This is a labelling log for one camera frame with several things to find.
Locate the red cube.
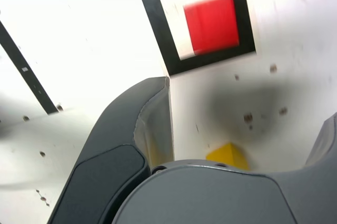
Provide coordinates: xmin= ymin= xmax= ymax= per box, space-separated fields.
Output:
xmin=183 ymin=0 xmax=240 ymax=55

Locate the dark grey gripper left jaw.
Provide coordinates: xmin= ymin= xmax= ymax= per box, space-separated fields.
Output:
xmin=48 ymin=76 xmax=175 ymax=224

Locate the black tape square outline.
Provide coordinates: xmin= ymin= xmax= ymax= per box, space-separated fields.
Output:
xmin=135 ymin=0 xmax=257 ymax=76

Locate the black tape strip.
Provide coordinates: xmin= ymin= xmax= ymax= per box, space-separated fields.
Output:
xmin=0 ymin=20 xmax=59 ymax=115

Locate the yellow cube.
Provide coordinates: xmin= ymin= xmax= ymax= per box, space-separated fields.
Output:
xmin=205 ymin=142 xmax=250 ymax=171

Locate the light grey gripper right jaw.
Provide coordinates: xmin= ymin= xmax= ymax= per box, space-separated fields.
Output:
xmin=112 ymin=112 xmax=337 ymax=224

